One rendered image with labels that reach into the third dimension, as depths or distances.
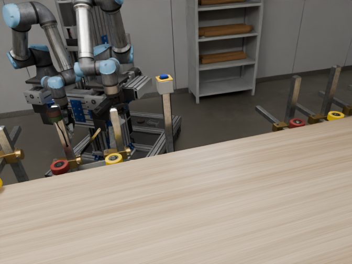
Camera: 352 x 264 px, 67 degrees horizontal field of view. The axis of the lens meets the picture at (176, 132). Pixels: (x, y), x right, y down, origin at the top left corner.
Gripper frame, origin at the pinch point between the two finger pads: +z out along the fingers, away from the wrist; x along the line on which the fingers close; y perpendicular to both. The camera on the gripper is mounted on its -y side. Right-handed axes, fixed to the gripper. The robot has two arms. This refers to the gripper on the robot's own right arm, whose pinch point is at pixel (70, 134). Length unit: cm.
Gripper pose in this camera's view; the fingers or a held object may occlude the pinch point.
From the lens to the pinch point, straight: 176.5
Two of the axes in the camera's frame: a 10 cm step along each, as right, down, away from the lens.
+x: -9.6, 1.8, -1.9
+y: -2.6, -4.9, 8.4
